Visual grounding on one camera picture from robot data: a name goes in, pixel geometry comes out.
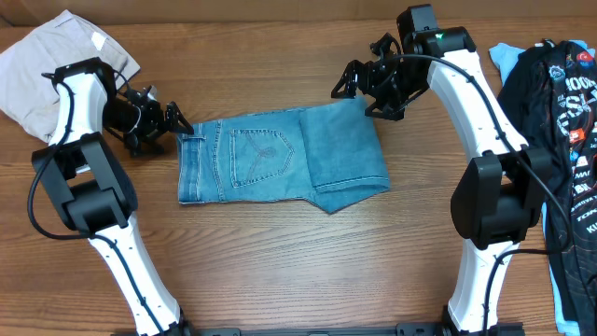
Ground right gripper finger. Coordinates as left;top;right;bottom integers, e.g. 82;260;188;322
330;60;362;99
365;97;404;121

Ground light blue denim jeans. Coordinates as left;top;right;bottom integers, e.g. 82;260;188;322
177;97;391;214

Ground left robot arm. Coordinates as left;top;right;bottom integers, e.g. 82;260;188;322
27;57;197;335

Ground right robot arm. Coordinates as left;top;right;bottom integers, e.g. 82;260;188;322
331;4;551;335

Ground folded beige trousers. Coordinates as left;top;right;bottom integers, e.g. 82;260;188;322
1;10;140;143

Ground light blue t-shirt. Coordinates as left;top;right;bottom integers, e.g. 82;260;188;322
488;40;590;336

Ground black printed jersey shirt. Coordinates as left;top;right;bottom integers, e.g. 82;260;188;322
496;39;597;336

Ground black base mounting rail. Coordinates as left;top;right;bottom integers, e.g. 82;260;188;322
111;321;526;336

